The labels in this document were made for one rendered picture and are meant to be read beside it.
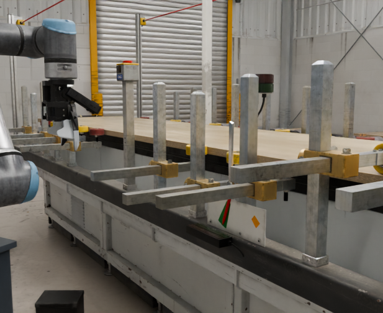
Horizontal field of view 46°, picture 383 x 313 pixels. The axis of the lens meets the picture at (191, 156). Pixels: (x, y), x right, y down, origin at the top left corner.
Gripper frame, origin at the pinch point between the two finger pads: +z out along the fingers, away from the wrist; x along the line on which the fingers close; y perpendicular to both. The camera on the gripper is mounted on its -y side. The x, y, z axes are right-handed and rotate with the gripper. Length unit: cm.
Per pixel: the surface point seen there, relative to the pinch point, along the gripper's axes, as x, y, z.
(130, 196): 15.5, -12.1, 12.8
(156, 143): -15.5, -35.3, 1.7
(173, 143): -37, -53, 5
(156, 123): -15.8, -35.3, -5.5
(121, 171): -10.0, -19.4, 10.1
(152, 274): -68, -57, 75
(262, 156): 19, -57, 4
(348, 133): -23, -144, 3
